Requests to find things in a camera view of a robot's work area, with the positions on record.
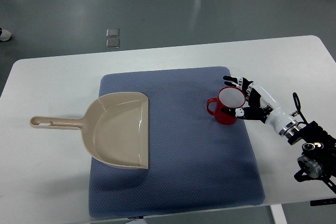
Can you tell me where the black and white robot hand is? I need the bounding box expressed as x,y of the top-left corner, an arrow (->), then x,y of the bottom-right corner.
222,76 -> 300,138

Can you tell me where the red cup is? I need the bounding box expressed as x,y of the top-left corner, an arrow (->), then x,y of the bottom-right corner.
206,87 -> 246,125

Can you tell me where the beige plastic dustpan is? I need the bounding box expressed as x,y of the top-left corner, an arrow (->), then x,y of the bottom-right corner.
29,92 -> 150,169

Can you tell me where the blue textured mat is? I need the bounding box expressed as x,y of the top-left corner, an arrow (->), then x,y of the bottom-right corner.
89,67 -> 265,218

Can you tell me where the white table leg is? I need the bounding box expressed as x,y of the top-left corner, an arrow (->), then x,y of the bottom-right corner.
269,204 -> 287,224

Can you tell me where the lower metal floor plate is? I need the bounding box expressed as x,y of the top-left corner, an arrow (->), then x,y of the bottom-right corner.
106,39 -> 120,49

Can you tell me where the metal floor plate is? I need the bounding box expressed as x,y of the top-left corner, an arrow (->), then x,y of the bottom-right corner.
106,28 -> 120,38
106,39 -> 120,49

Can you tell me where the upper metal floor plate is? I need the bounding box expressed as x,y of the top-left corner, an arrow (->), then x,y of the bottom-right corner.
106,28 -> 120,38

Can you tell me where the white shoe at left edge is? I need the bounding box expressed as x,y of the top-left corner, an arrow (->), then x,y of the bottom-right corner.
0,28 -> 12,41

